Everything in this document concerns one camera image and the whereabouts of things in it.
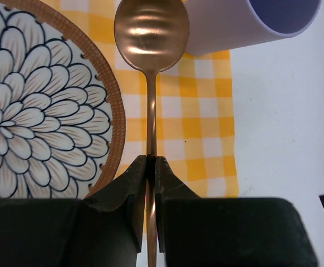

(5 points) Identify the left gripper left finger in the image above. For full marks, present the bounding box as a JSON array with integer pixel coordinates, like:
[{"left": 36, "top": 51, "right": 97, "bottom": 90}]
[{"left": 85, "top": 155, "right": 146, "bottom": 253}]

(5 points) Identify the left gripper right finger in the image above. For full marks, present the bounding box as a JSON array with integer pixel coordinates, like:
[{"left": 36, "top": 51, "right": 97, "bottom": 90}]
[{"left": 154, "top": 156, "right": 200, "bottom": 253}]

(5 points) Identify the lilac plastic cup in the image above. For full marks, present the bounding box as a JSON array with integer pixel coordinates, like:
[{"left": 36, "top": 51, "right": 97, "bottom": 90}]
[{"left": 185, "top": 0, "right": 321, "bottom": 56}]

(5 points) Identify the yellow white checkered cloth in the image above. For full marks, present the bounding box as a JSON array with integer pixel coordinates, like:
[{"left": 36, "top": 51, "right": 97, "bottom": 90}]
[{"left": 57, "top": 1, "right": 239, "bottom": 197}]

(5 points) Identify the floral patterned ceramic plate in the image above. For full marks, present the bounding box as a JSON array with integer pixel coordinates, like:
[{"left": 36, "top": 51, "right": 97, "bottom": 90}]
[{"left": 0, "top": 1, "right": 125, "bottom": 199}]

